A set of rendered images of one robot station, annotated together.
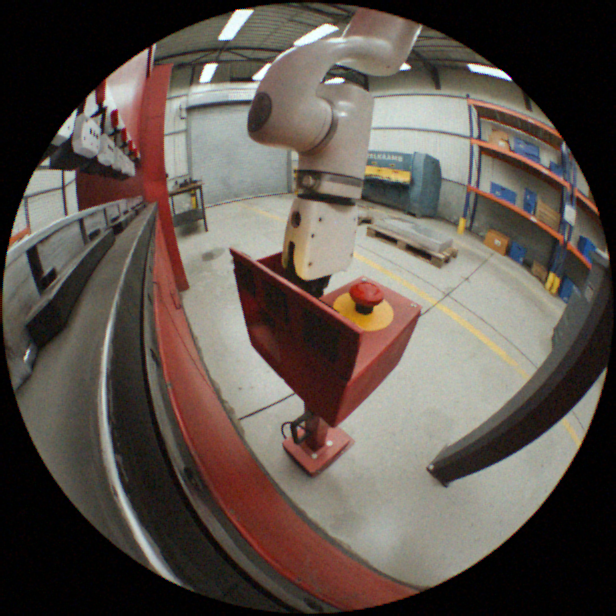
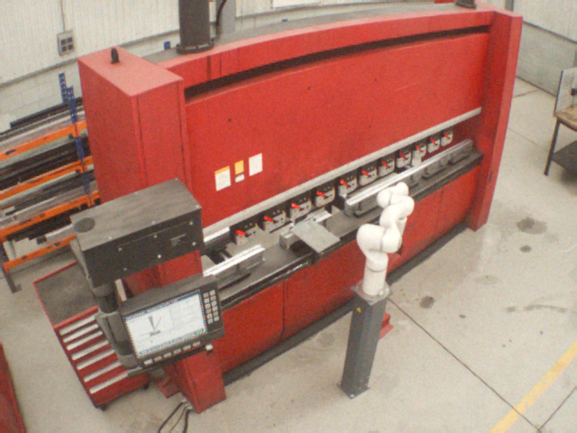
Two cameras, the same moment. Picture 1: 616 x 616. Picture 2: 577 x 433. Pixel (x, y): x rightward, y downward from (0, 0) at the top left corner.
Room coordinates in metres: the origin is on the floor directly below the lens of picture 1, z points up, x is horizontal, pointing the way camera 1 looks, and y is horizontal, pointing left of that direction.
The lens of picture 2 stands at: (-0.51, -2.71, 3.03)
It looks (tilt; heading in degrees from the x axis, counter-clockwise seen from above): 36 degrees down; 89
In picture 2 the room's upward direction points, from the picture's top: straight up
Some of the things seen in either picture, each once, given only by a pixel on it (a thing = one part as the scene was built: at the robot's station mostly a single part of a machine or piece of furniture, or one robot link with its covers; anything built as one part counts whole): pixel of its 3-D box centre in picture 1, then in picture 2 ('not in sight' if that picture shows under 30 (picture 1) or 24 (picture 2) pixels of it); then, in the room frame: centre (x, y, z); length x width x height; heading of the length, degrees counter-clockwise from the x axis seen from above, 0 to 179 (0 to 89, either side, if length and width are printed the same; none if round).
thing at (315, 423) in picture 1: (317, 418); not in sight; (0.22, -0.03, 0.39); 0.05 x 0.05 x 0.54; 42
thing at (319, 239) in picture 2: not in sight; (315, 235); (-0.28, -0.14, 1.00); 0.26 x 0.18 x 0.01; 128
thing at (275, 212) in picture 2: not in sight; (270, 214); (-0.54, -0.17, 1.18); 0.15 x 0.09 x 0.17; 38
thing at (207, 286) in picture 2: not in sight; (170, 318); (-0.97, -1.24, 1.42); 0.45 x 0.12 x 0.36; 30
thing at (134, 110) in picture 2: not in sight; (150, 253); (-1.24, -0.48, 1.15); 0.85 x 0.25 x 2.30; 128
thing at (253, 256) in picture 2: not in sight; (228, 269); (-0.80, -0.36, 0.92); 0.50 x 0.06 x 0.10; 38
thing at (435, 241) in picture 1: (416, 232); not in sight; (2.65, -1.51, 0.20); 1.01 x 0.63 x 0.12; 36
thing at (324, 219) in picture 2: not in sight; (306, 230); (-0.32, 0.01, 0.92); 0.39 x 0.06 x 0.10; 38
